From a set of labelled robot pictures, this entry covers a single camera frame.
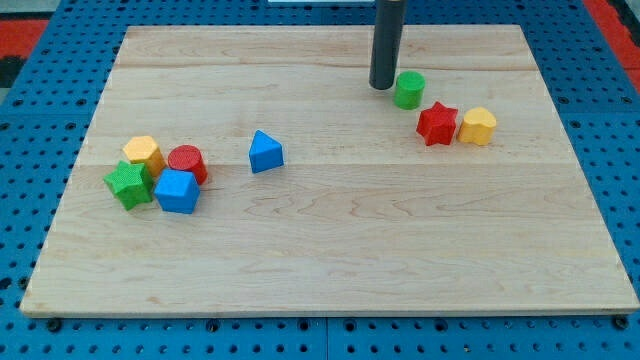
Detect green star block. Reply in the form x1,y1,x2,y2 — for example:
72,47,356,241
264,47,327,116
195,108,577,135
103,161,154,211

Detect blue pentagon block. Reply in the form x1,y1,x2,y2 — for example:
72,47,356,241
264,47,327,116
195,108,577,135
154,168,200,214

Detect green cylinder block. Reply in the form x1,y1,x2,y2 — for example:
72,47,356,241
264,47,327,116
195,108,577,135
394,71,426,110

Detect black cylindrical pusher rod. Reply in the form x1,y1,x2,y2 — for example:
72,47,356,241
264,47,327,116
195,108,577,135
369,0,407,90

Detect blue triangle block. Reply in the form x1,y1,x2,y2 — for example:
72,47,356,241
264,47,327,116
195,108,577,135
249,130,284,173

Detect yellow hexagon block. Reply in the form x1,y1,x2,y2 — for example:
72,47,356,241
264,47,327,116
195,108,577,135
123,135,166,177

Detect yellow heart block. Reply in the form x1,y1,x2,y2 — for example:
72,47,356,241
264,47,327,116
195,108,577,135
457,107,497,146

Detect red star block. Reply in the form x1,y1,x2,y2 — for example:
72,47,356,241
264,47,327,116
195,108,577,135
416,101,458,146

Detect red cylinder block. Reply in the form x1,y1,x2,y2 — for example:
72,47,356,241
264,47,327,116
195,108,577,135
168,145,208,185

